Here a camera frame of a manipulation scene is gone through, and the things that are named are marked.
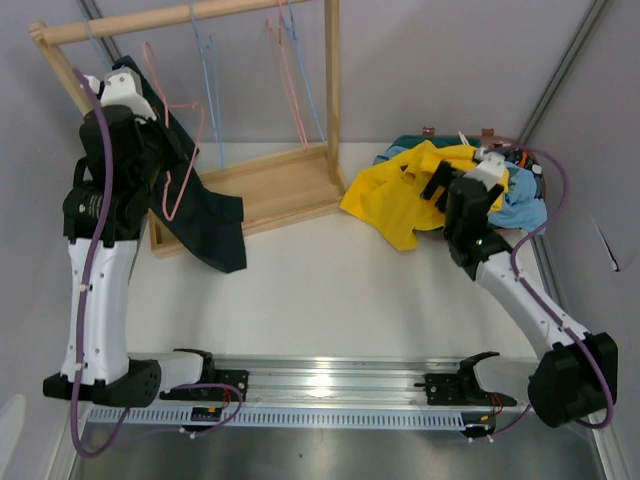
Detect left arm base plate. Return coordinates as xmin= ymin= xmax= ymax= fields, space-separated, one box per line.
xmin=159 ymin=369 xmax=249 ymax=403

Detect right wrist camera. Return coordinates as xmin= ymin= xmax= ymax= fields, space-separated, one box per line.
xmin=464 ymin=147 xmax=509 ymax=193

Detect aluminium mounting rail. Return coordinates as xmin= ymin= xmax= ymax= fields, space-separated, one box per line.
xmin=124 ymin=352 xmax=551 ymax=416

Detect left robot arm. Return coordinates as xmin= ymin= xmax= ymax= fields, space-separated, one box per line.
xmin=43 ymin=105 xmax=217 ymax=408

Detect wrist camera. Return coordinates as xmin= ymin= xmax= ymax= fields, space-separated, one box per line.
xmin=85 ymin=67 xmax=157 ymax=121
xmin=464 ymin=147 xmax=509 ymax=193

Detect yellow shorts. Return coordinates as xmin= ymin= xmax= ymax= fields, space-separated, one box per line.
xmin=340 ymin=141 xmax=505 ymax=251

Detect wooden clothes rack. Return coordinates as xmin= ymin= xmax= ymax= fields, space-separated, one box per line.
xmin=29 ymin=1 xmax=347 ymax=235

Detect black shorts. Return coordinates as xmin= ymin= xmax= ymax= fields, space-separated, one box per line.
xmin=112 ymin=56 xmax=247 ymax=273

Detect slotted cable duct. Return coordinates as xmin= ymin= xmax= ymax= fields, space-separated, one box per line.
xmin=87 ymin=405 xmax=466 ymax=431

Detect dark green shorts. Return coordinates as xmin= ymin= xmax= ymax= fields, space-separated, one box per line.
xmin=373 ymin=135 xmax=463 ymax=165

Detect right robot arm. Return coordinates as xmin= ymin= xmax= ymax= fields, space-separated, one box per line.
xmin=422 ymin=155 xmax=618 ymax=429

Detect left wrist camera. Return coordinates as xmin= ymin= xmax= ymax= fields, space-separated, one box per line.
xmin=85 ymin=67 xmax=157 ymax=121

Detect camouflage patterned shorts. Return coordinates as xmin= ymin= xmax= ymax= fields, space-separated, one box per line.
xmin=501 ymin=143 xmax=545 ymax=197

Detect light blue shorts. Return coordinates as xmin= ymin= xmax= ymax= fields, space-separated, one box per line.
xmin=488 ymin=162 xmax=547 ymax=233

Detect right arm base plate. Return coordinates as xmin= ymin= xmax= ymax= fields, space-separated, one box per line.
xmin=414 ymin=373 xmax=517 ymax=407

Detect aluminium corner wall profile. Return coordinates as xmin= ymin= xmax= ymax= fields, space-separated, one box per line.
xmin=517 ymin=0 xmax=611 ymax=143

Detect pink translucent plastic basin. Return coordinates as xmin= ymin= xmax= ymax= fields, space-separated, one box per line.
xmin=419 ymin=125 xmax=549 ymax=236

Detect pink hanger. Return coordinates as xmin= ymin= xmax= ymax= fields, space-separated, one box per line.
xmin=265 ymin=1 xmax=309 ymax=151
xmin=142 ymin=41 xmax=204 ymax=222

